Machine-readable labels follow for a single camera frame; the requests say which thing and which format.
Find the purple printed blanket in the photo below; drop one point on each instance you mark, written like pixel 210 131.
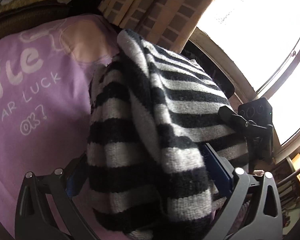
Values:
pixel 40 105

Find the checkered beige curtain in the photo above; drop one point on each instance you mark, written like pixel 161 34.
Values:
pixel 165 12

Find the bright window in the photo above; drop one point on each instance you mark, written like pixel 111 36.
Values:
pixel 252 42

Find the black and grey striped sweater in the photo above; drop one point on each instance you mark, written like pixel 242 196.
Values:
pixel 145 130

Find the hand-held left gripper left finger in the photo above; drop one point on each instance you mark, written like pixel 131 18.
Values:
pixel 72 182

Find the black rounded object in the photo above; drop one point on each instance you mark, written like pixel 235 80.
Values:
pixel 220 77

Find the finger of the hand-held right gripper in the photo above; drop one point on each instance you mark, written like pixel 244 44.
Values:
pixel 233 118

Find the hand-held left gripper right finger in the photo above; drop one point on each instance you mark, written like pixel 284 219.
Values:
pixel 218 170

